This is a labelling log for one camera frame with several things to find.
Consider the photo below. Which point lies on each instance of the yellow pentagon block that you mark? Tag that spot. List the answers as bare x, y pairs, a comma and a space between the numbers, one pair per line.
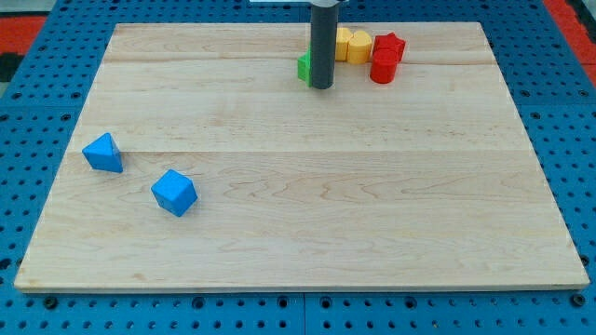
343, 36

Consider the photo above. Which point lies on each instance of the blue cube block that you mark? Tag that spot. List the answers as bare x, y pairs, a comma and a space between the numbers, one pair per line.
174, 192

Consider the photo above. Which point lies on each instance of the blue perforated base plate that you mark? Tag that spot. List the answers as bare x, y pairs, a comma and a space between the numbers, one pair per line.
52, 49

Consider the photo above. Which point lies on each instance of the yellow heart block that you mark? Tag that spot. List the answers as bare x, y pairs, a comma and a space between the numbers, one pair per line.
359, 48

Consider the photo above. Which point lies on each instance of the wooden board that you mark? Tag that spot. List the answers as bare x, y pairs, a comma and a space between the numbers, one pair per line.
429, 183

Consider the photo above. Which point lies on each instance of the red cylinder block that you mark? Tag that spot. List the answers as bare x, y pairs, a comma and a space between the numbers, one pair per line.
384, 65

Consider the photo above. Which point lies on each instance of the green block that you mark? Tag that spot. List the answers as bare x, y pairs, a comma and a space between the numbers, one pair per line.
304, 67

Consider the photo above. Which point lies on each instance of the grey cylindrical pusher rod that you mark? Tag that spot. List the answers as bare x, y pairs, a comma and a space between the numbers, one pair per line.
323, 26

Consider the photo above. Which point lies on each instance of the red star block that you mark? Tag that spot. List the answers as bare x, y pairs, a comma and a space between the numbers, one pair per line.
390, 41

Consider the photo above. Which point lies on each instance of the blue triangular prism block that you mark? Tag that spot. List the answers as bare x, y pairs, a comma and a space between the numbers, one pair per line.
103, 154

